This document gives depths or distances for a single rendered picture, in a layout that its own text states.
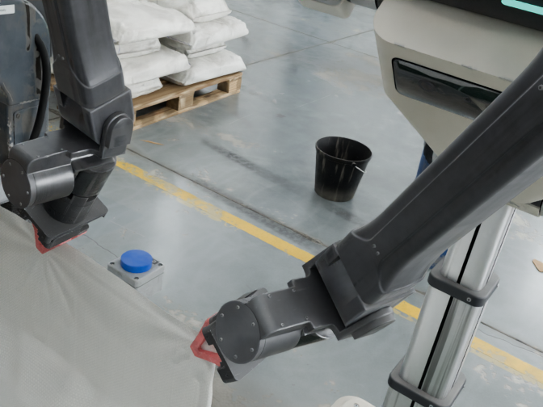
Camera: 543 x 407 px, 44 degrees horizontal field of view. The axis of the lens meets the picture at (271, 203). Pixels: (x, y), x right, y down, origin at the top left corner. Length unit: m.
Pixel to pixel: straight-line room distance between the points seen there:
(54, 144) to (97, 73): 0.10
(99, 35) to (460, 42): 0.45
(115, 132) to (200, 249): 2.15
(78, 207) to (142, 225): 2.17
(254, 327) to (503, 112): 0.29
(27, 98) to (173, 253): 1.82
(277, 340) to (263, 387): 1.69
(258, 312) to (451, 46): 0.47
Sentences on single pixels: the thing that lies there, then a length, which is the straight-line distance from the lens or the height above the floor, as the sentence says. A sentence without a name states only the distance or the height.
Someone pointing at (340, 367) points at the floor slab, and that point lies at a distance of 2.44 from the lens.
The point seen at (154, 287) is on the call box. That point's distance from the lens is 1.33.
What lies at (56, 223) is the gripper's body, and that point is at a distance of 0.88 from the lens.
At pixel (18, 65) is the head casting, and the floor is 1.24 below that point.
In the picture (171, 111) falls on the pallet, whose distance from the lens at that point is 4.19.
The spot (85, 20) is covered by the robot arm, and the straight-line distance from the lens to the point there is 0.71.
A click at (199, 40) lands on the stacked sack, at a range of 4.16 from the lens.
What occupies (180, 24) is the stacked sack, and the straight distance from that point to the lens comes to 3.97.
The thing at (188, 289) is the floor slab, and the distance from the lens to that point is 2.65.
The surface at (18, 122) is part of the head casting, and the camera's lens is 1.12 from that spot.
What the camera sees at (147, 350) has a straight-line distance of 0.87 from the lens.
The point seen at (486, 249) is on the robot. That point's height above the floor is 1.03.
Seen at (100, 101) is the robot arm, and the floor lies 1.32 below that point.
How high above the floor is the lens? 1.60
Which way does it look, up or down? 29 degrees down
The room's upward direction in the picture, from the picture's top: 10 degrees clockwise
